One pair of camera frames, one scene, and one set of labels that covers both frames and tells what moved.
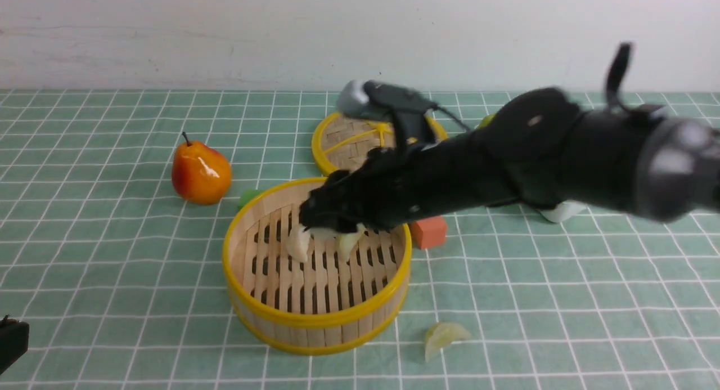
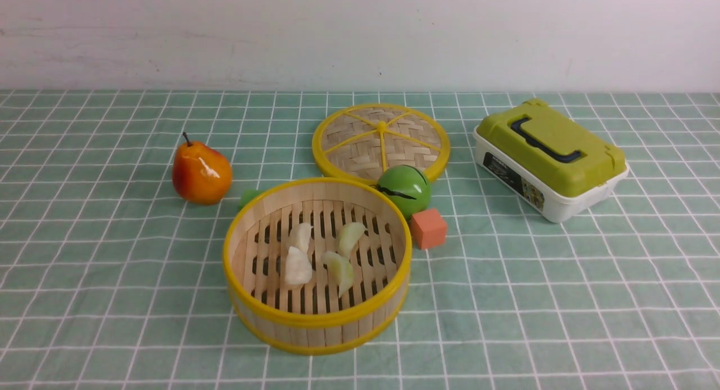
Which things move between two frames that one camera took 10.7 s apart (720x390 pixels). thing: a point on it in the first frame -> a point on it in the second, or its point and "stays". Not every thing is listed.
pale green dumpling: x=440 y=334 -> x=340 y=268
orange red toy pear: x=201 y=174 stays
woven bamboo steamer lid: x=340 y=140 stays
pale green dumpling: x=347 y=240 stays
